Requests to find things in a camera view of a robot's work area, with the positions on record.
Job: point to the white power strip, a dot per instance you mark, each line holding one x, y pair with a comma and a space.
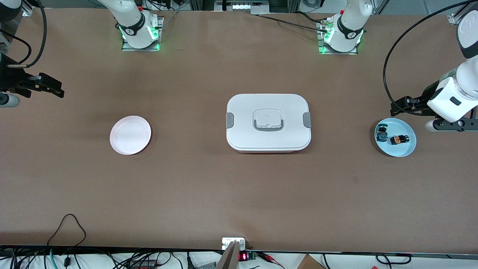
244, 6

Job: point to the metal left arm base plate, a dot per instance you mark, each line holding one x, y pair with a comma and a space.
322, 48

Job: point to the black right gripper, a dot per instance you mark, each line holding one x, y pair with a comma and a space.
11, 79

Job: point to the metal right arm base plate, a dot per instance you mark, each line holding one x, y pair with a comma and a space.
160, 28

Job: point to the light blue round plate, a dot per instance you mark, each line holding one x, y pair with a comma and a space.
401, 149

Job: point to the pink round plate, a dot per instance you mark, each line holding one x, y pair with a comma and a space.
130, 135

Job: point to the red digit display module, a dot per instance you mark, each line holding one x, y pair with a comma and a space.
244, 256

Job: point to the brown cardboard piece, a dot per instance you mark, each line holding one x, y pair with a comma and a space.
310, 263

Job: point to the grey metal beam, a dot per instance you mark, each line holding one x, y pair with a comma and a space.
228, 257

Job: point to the white socket box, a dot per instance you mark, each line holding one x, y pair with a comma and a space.
233, 242

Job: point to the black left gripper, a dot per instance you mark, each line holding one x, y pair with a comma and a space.
421, 101

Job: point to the orange black switch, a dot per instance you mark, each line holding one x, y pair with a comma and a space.
399, 140

